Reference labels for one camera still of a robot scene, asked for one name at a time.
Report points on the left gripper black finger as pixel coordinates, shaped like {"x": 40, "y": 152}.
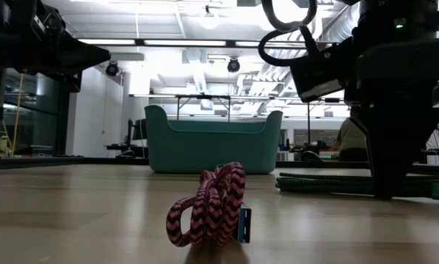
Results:
{"x": 76, "y": 55}

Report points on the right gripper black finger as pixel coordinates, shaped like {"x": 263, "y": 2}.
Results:
{"x": 434, "y": 122}
{"x": 392, "y": 146}

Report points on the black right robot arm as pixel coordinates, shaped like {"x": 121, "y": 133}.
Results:
{"x": 395, "y": 14}

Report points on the black ceiling spot lamp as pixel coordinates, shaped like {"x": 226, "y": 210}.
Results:
{"x": 233, "y": 65}
{"x": 112, "y": 69}

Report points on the person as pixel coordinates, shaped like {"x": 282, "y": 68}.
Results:
{"x": 351, "y": 139}

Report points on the black computer monitor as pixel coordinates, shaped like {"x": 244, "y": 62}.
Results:
{"x": 138, "y": 132}

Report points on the teal plastic bin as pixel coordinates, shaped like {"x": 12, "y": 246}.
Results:
{"x": 212, "y": 146}

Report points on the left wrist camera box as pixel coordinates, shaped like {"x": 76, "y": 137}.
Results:
{"x": 72, "y": 82}

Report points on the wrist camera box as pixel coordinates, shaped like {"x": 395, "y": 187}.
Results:
{"x": 72, "y": 82}
{"x": 315, "y": 73}

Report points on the silver ceiling air duct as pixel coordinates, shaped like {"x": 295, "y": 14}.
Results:
{"x": 342, "y": 25}

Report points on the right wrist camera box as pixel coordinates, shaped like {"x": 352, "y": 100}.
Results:
{"x": 315, "y": 73}

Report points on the black metal frame stand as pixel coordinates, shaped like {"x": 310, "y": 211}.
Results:
{"x": 308, "y": 128}
{"x": 178, "y": 110}

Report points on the black table edge rail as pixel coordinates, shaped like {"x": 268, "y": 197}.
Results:
{"x": 58, "y": 161}

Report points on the overhead light bar frame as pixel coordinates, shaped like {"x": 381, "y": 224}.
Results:
{"x": 230, "y": 43}

